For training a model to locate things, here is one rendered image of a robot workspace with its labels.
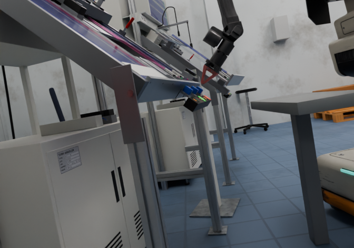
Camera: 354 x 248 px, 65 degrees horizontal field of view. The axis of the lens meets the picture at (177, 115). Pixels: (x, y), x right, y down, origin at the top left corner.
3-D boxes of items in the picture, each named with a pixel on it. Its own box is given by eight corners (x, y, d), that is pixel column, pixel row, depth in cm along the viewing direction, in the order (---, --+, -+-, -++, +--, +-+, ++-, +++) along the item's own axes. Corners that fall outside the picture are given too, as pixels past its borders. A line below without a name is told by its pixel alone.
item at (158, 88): (192, 96, 130) (200, 83, 129) (136, 103, 67) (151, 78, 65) (189, 95, 130) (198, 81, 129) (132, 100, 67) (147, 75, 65)
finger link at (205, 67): (194, 79, 119) (206, 60, 116) (197, 79, 125) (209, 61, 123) (207, 88, 117) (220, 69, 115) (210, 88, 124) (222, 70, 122)
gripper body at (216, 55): (204, 62, 114) (214, 46, 112) (208, 64, 124) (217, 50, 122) (217, 71, 113) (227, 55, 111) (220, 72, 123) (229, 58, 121)
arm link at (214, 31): (244, 27, 114) (235, 36, 122) (220, 11, 112) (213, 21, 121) (230, 51, 111) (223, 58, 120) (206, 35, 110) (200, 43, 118)
